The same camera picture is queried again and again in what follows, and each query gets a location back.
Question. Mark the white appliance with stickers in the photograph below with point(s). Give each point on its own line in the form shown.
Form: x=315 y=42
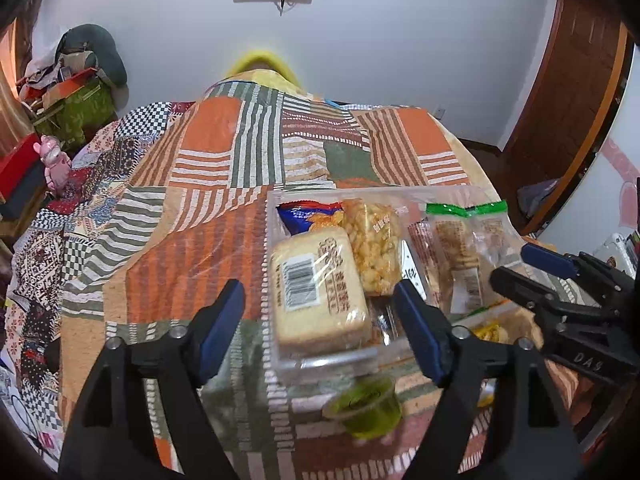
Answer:
x=617 y=255

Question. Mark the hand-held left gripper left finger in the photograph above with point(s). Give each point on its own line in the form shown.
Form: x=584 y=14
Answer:
x=220 y=332

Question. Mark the clear plastic container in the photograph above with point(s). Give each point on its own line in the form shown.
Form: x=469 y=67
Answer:
x=330 y=362

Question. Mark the green topped biscuit packet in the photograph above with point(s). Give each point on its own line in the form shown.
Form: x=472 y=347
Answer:
x=492 y=232

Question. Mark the pink wall sticker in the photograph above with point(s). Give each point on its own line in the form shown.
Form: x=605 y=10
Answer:
x=622 y=180

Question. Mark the yellow green snack packet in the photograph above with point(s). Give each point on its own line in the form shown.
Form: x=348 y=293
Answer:
x=487 y=332

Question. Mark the checkered patchwork quilt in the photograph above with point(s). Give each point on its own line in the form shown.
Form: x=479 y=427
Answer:
x=45 y=270

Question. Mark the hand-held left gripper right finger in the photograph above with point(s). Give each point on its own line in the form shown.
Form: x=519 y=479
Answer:
x=419 y=332

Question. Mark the red white label snack packet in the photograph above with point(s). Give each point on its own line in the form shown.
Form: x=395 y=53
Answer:
x=412 y=270

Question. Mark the long clear biscuit packet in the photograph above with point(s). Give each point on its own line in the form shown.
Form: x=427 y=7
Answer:
x=457 y=255

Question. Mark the grey curved pillow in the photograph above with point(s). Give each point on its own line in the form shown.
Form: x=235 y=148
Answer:
x=102 y=47

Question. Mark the dark cloth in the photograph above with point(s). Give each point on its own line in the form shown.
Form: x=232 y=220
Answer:
x=537 y=200

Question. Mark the cream bread cake packet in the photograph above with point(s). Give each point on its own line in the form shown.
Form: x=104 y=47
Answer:
x=320 y=300

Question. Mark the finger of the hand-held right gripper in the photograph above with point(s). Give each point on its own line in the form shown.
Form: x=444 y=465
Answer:
x=547 y=259
x=520 y=287

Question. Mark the pile of clothes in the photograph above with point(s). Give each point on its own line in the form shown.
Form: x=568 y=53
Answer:
x=47 y=77

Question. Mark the yellow foam tube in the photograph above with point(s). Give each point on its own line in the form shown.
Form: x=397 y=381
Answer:
x=260 y=60

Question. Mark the crispy rice snack packet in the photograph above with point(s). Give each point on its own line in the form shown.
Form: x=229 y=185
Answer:
x=375 y=245

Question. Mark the blue cracker packet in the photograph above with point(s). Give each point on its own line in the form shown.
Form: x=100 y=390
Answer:
x=300 y=217

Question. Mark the striped pink brown curtain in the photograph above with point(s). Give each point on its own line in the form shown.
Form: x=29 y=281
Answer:
x=7 y=85

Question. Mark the orange striped patchwork blanket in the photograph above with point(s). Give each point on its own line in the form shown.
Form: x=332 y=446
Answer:
x=210 y=240

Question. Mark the green jelly cup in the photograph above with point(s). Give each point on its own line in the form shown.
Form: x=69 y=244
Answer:
x=365 y=407

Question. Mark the wooden door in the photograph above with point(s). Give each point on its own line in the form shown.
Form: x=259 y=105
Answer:
x=565 y=110

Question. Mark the red box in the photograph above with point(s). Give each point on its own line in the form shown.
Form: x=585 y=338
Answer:
x=20 y=175

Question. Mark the white wall outlet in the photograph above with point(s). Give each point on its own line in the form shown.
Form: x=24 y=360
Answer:
x=440 y=112

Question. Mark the green patterned bag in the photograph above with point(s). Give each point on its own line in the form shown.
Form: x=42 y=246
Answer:
x=77 y=112

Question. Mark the pink plush toy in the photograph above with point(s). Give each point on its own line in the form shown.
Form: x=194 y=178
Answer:
x=54 y=162

